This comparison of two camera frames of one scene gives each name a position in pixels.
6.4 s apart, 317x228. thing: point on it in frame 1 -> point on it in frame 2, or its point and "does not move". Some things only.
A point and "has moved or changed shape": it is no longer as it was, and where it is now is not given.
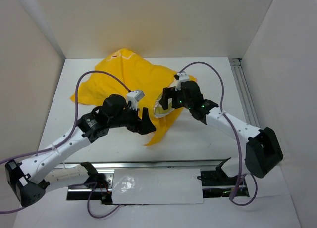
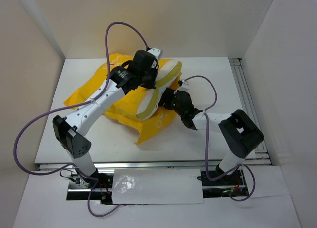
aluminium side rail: [238, 73] does not move
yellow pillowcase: [122, 70] has moved or changed shape
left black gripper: [147, 125] -> [154, 69]
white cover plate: [157, 186] does not move
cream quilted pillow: [159, 111] -> [147, 105]
